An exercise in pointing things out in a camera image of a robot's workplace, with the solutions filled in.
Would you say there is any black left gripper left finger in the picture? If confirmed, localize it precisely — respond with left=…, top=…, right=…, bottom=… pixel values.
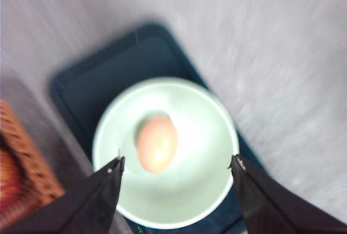
left=0, top=157, right=125, bottom=234

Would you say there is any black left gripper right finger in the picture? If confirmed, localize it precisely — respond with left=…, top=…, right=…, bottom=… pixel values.
left=229, top=154, right=347, bottom=234

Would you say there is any brown egg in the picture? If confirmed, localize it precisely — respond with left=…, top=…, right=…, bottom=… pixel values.
left=138, top=117, right=178, bottom=174

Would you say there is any green ceramic bowl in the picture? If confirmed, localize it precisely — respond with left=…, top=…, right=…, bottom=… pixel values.
left=93, top=77, right=240, bottom=230

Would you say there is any brown wicker basket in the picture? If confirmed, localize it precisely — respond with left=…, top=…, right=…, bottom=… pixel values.
left=0, top=98, right=65, bottom=228

